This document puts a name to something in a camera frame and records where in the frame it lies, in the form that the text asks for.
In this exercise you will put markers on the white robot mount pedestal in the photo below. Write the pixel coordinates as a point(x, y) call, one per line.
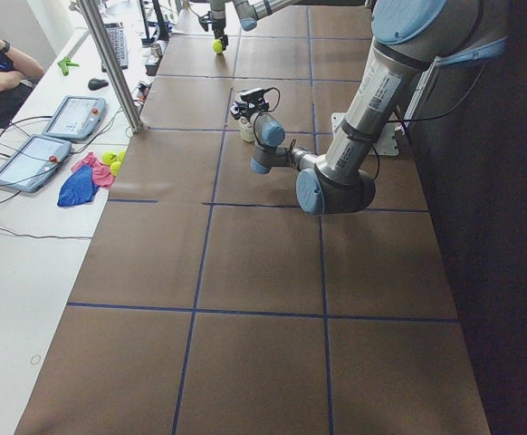
point(386, 145)

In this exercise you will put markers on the blue cloth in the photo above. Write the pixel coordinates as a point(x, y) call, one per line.
point(78, 189)

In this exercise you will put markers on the spare tennis ball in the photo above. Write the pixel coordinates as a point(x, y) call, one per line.
point(109, 157)
point(115, 168)

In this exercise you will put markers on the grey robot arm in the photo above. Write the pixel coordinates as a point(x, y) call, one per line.
point(250, 14)
point(408, 36)

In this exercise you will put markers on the clear plastic ball tube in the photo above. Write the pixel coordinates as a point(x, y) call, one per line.
point(246, 129)

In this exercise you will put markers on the far teach pendant tablet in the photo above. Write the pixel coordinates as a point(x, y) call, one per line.
point(76, 118)

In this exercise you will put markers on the pink cloth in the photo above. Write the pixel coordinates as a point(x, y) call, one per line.
point(100, 173)

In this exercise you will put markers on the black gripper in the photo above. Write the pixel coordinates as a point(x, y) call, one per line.
point(218, 24)
point(242, 111)

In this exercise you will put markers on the aluminium frame post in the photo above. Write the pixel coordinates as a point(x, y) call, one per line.
point(97, 28)

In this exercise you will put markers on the teach pendant tablet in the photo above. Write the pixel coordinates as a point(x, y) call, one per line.
point(76, 118)
point(32, 165)

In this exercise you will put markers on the spare tennis ball upper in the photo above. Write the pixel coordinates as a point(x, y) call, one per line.
point(109, 157)

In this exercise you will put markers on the yellow tennis ball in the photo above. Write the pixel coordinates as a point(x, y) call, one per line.
point(218, 46)

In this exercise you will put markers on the small metal cup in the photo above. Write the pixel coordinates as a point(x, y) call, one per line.
point(157, 49)

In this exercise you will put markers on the near teach pendant tablet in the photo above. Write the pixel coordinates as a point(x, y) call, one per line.
point(32, 165)

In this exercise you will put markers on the green plastic clamp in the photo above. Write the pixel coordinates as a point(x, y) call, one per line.
point(65, 64)

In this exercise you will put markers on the black keyboard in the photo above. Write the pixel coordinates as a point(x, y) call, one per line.
point(119, 43)

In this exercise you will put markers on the spare tennis ball lower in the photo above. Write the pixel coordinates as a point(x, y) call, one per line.
point(115, 168)

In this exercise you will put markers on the black computer mouse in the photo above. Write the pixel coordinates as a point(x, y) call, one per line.
point(95, 84)

